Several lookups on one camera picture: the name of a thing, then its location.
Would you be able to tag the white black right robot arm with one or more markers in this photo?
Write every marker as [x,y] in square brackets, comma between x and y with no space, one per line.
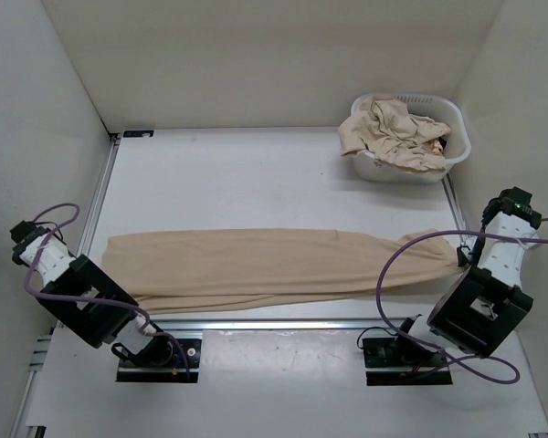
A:
[487,303]

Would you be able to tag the beige clothes pile in basket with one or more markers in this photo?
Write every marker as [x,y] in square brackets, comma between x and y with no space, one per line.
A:
[383,126]

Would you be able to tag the aluminium right side rail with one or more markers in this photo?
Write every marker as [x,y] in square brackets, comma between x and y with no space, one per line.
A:
[454,204]

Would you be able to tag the white laundry basket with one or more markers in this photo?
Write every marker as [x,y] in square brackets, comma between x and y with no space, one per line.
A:
[456,145]

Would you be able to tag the aluminium table edge rail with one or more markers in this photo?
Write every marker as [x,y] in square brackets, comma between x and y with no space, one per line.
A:
[239,324]

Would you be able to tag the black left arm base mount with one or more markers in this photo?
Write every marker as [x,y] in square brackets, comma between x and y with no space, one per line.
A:
[171,365]

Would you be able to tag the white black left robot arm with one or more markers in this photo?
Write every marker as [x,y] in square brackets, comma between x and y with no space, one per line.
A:
[88,301]

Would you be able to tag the beige trousers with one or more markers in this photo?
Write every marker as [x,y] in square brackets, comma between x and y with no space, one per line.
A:
[238,269]

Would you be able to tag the aluminium left side rail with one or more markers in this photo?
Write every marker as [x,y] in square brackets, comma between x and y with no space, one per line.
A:
[40,349]

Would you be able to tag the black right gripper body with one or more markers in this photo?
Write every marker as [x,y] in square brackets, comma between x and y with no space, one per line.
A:
[474,255]

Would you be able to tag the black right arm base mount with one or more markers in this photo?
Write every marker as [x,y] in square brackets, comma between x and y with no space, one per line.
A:
[393,360]

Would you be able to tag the black corner label sticker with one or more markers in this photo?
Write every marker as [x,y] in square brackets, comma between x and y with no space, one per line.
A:
[138,133]

